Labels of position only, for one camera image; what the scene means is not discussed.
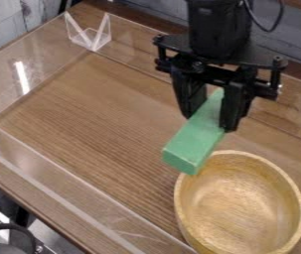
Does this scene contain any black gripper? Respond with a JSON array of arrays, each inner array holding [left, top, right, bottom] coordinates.
[[153, 34, 288, 132]]

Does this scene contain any green rectangular block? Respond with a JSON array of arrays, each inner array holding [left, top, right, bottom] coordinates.
[[163, 88, 225, 175]]

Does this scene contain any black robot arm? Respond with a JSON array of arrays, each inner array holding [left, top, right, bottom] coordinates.
[[153, 0, 288, 132]]

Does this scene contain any brown wooden bowl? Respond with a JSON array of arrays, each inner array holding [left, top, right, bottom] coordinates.
[[175, 150, 301, 254]]

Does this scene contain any clear acrylic corner bracket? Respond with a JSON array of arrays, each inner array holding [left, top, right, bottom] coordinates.
[[65, 12, 112, 52]]

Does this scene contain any clear acrylic front wall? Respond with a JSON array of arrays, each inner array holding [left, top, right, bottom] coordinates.
[[0, 129, 196, 254]]

